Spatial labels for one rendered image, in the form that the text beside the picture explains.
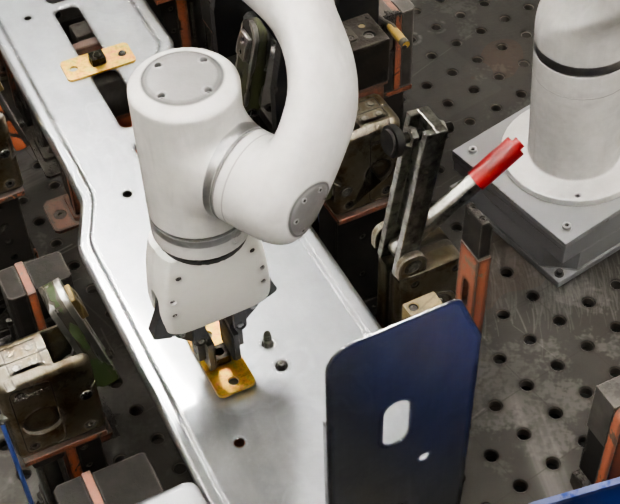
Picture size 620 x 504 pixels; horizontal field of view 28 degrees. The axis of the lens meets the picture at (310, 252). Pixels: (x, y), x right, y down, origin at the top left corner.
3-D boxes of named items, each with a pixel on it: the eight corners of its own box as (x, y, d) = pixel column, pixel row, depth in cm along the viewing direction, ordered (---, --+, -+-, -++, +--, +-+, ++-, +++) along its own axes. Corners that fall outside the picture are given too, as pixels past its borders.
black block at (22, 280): (26, 429, 149) (-30, 268, 127) (110, 395, 152) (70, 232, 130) (47, 481, 145) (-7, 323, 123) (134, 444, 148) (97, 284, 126)
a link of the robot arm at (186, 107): (280, 196, 101) (192, 151, 105) (272, 71, 92) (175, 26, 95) (214, 260, 97) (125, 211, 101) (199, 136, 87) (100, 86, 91)
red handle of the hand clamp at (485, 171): (376, 235, 119) (503, 122, 116) (387, 243, 121) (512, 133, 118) (398, 264, 116) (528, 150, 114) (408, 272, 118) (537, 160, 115)
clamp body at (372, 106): (301, 326, 159) (291, 104, 131) (381, 293, 162) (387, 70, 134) (334, 378, 153) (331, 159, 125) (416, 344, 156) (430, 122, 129)
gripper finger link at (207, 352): (197, 300, 112) (204, 345, 117) (164, 313, 112) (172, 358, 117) (212, 325, 111) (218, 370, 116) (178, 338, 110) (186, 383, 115)
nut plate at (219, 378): (184, 335, 119) (182, 327, 118) (220, 320, 120) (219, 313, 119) (219, 400, 114) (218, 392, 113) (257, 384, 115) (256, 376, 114)
